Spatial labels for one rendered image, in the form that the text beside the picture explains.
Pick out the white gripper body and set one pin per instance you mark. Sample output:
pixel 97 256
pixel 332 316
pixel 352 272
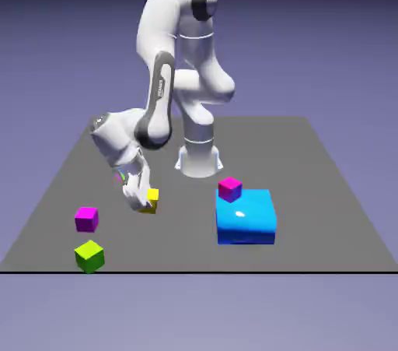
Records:
pixel 136 186

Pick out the small yellow cube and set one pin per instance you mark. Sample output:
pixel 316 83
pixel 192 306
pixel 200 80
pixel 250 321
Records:
pixel 153 197

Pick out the small magenta cube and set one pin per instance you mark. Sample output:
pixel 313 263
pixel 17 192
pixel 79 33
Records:
pixel 230 189
pixel 86 219

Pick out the large blue box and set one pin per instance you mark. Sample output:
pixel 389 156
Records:
pixel 245 217

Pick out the small green cube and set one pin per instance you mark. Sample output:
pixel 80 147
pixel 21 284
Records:
pixel 89 257

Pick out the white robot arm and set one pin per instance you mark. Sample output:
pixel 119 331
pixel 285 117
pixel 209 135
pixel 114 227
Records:
pixel 189 46

